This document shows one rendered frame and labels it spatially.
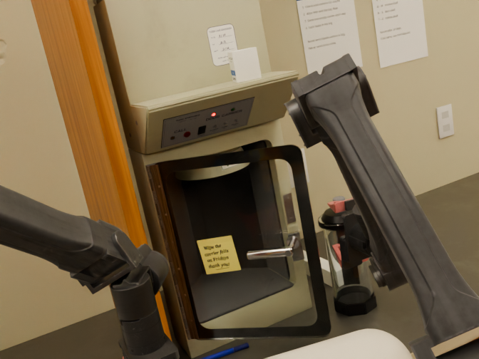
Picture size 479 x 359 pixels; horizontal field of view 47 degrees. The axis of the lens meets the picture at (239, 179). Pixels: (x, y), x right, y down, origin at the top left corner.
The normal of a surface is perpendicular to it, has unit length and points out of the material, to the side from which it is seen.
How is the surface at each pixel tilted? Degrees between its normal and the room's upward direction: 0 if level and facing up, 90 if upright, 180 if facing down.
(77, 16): 90
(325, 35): 90
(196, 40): 90
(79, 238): 62
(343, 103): 57
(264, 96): 135
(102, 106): 90
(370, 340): 10
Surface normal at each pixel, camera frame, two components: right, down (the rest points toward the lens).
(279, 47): 0.43, 0.15
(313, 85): -0.27, -0.28
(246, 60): 0.18, 0.22
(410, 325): -0.19, -0.95
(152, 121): 0.43, 0.78
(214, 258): -0.26, 0.29
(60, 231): 0.83, -0.48
